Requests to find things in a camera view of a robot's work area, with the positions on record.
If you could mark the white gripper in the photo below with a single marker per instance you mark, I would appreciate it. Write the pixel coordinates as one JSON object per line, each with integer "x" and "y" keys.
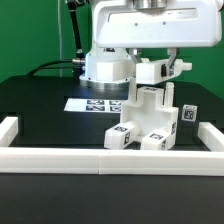
{"x": 179, "y": 24}

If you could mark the white marker base plate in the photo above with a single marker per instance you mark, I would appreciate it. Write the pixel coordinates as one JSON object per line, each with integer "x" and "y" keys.
{"x": 93, "y": 105}

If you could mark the white chair back frame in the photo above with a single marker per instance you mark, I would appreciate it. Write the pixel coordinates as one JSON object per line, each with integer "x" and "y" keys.
{"x": 154, "y": 72}

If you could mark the white U-shaped fence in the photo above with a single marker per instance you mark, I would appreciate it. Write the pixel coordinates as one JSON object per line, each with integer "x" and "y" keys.
{"x": 102, "y": 162}

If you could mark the white chair seat part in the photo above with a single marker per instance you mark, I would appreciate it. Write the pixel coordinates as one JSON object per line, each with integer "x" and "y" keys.
{"x": 151, "y": 108}

